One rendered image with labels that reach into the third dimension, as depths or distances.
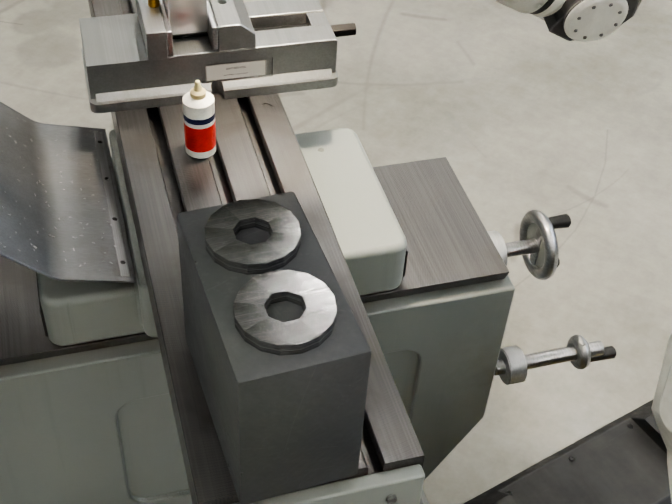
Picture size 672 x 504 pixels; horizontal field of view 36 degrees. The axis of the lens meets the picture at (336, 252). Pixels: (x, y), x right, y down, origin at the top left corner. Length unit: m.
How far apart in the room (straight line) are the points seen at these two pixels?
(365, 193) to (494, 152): 1.43
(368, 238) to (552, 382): 1.00
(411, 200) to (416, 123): 1.34
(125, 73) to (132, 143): 0.10
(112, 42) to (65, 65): 1.72
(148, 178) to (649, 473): 0.78
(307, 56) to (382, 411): 0.59
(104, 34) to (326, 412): 0.74
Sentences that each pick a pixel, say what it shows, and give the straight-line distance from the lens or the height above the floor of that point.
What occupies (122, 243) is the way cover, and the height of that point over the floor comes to 0.83.
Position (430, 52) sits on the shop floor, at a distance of 3.26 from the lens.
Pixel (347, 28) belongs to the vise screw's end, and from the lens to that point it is 1.53.
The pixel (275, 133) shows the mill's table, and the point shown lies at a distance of 1.41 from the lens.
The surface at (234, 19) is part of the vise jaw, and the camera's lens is 1.43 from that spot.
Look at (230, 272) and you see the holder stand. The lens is 0.95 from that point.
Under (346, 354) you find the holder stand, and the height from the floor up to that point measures 1.09.
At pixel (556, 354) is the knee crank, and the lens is 1.72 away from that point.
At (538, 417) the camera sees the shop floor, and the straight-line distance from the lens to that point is 2.27.
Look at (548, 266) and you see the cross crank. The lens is 1.70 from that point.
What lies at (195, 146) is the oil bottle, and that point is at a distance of 1.35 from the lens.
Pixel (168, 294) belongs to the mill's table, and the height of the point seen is 0.90.
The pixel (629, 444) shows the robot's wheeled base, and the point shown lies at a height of 0.59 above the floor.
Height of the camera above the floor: 1.76
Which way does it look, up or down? 44 degrees down
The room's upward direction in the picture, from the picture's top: 4 degrees clockwise
